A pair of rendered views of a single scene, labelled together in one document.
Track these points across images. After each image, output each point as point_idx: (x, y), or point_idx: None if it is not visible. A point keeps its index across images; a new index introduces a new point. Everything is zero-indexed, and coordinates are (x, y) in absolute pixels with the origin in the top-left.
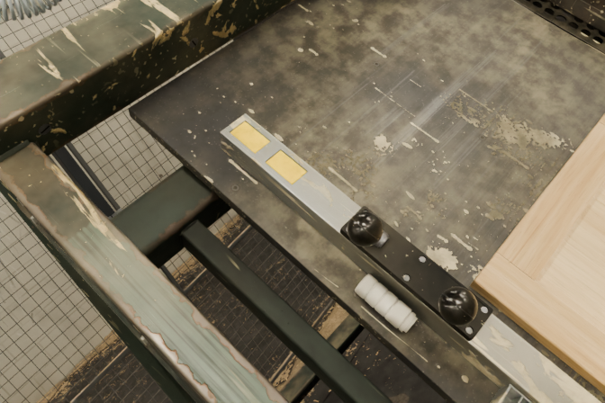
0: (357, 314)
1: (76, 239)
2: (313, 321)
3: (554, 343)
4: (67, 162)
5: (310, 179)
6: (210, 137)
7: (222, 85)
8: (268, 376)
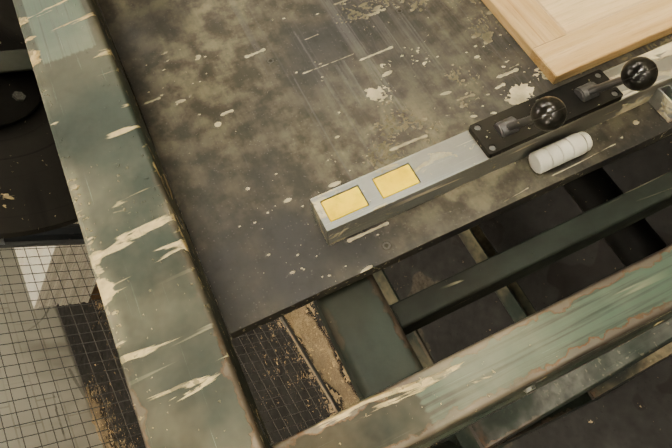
0: (559, 181)
1: (434, 414)
2: (287, 344)
3: (624, 46)
4: None
5: (419, 163)
6: (308, 252)
7: (236, 218)
8: (326, 416)
